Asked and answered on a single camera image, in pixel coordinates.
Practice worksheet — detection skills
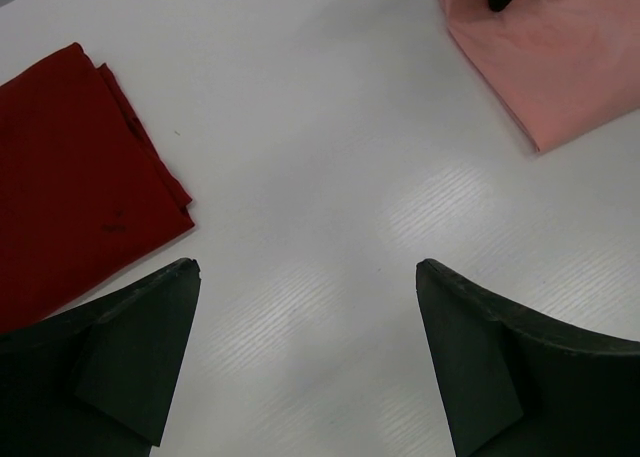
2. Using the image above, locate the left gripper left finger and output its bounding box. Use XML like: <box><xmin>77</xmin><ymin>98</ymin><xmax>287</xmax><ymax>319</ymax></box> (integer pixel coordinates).
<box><xmin>1</xmin><ymin>258</ymin><xmax>201</xmax><ymax>456</ymax></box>

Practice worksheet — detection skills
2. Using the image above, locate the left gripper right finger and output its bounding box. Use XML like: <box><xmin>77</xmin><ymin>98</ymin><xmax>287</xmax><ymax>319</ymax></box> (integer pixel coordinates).
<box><xmin>416</xmin><ymin>259</ymin><xmax>639</xmax><ymax>456</ymax></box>

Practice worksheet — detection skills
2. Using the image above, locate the pink t-shirt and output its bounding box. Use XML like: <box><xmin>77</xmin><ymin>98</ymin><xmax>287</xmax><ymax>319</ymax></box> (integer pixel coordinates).
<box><xmin>438</xmin><ymin>0</ymin><xmax>639</xmax><ymax>151</ymax></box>

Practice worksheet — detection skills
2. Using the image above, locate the folded red t-shirt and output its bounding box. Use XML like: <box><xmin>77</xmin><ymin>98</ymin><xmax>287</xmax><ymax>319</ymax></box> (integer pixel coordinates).
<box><xmin>1</xmin><ymin>43</ymin><xmax>194</xmax><ymax>332</ymax></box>

